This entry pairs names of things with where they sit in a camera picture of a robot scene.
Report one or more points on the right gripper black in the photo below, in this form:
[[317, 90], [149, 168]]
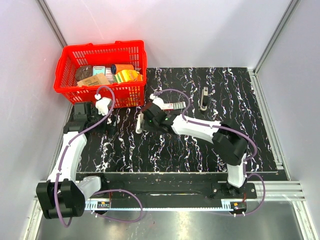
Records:
[[147, 127]]

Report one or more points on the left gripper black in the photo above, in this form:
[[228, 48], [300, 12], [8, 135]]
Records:
[[108, 128]]

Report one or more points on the pale green stapler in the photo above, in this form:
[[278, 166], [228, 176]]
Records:
[[139, 123]]

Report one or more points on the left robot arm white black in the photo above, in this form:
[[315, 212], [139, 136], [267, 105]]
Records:
[[60, 196]]

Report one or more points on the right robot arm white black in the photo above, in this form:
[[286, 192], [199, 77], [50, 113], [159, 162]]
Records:
[[230, 145]]

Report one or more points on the staple box red white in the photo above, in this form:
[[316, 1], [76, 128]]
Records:
[[174, 106]]

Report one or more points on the brown cardboard packet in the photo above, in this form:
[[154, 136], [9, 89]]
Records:
[[95, 80]]

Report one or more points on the pink white small box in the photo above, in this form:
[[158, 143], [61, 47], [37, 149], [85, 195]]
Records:
[[108, 74]]

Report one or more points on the yellow orange snack box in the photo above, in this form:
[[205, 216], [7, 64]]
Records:
[[126, 76]]

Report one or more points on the teal small box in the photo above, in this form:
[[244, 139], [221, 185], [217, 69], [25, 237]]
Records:
[[98, 70]]

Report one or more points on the orange can blue lid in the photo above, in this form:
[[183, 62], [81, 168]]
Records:
[[116, 68]]

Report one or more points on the brown round cookie pack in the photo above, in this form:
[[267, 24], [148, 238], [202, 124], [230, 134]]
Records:
[[83, 72]]

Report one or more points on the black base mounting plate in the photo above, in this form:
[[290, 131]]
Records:
[[164, 191]]

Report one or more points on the black marble pattern mat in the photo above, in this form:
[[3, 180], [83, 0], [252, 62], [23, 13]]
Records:
[[232, 100]]

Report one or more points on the red plastic shopping basket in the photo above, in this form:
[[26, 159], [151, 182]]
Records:
[[131, 94]]

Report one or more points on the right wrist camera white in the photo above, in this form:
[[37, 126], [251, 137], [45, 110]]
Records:
[[157, 101]]

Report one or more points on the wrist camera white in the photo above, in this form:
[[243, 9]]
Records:
[[103, 104], [157, 101]]

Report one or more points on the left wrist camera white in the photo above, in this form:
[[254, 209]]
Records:
[[103, 104]]

